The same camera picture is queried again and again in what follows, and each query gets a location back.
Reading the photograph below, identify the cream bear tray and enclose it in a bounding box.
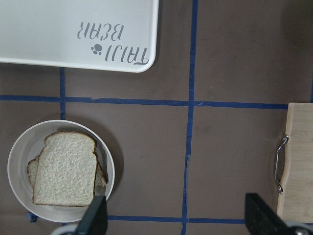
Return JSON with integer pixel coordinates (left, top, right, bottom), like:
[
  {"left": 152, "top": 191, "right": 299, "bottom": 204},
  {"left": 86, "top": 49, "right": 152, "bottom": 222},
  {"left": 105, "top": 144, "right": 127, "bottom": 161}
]
[{"left": 0, "top": 0, "right": 159, "bottom": 73}]

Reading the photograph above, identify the bread slice on plate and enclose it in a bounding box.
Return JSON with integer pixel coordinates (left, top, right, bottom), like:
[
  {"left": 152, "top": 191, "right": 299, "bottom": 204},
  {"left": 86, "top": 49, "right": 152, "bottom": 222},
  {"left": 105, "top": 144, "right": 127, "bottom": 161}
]
[{"left": 27, "top": 157, "right": 107, "bottom": 188}]

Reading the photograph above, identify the brown paper table cover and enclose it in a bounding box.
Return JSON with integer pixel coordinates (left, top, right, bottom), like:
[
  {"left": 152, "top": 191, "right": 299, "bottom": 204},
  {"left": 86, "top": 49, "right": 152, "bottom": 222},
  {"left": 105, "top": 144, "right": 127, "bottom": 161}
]
[{"left": 0, "top": 0, "right": 313, "bottom": 235}]

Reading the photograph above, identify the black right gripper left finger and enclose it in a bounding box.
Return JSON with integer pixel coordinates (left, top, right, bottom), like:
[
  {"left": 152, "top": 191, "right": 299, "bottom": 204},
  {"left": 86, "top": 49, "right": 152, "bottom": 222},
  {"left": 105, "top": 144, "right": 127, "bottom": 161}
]
[{"left": 75, "top": 195, "right": 108, "bottom": 235}]

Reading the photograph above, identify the white round plate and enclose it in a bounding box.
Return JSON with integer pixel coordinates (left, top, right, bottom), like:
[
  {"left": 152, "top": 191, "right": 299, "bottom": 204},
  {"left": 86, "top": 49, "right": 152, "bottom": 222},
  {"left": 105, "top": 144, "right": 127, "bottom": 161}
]
[{"left": 7, "top": 120, "right": 115, "bottom": 223}]

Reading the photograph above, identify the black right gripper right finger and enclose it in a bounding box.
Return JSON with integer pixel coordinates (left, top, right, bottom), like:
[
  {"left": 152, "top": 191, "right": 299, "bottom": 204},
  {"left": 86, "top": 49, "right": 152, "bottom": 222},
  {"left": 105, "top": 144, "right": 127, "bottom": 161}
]
[{"left": 245, "top": 193, "right": 293, "bottom": 235}]

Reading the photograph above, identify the wooden cutting board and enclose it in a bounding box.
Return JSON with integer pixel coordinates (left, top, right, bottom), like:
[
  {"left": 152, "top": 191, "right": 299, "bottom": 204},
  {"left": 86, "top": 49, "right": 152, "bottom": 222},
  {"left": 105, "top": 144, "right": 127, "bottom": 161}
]
[{"left": 274, "top": 103, "right": 313, "bottom": 224}]

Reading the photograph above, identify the bread slice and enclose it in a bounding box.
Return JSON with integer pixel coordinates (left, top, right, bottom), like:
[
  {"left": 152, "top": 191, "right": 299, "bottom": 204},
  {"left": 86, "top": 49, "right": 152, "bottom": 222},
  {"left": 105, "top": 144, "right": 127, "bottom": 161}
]
[
  {"left": 33, "top": 132, "right": 97, "bottom": 207},
  {"left": 27, "top": 157, "right": 107, "bottom": 188}
]

